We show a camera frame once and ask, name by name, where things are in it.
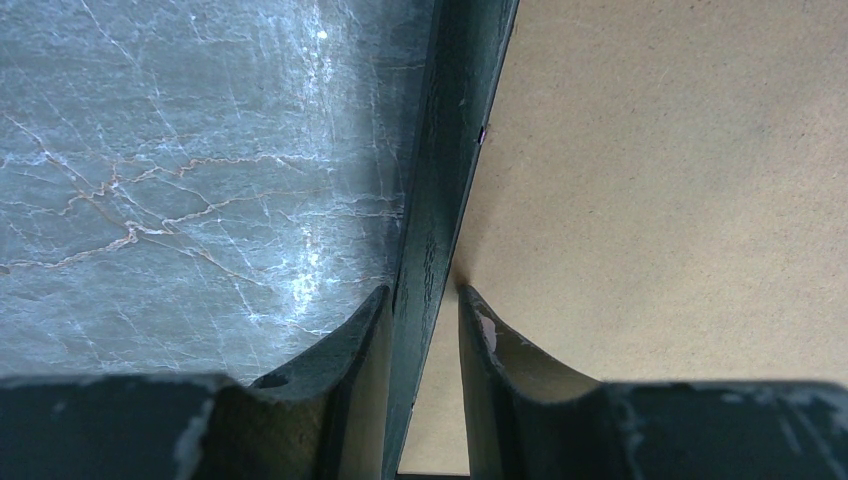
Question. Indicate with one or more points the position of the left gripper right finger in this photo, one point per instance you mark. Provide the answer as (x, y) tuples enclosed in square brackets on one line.
[(529, 416)]

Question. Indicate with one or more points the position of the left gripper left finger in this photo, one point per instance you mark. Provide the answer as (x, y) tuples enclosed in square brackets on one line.
[(321, 415)]

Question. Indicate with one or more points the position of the brown backing board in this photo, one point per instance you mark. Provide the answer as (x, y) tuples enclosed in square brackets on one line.
[(662, 192)]

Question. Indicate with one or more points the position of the black picture frame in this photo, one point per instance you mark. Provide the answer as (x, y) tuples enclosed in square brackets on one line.
[(466, 53)]

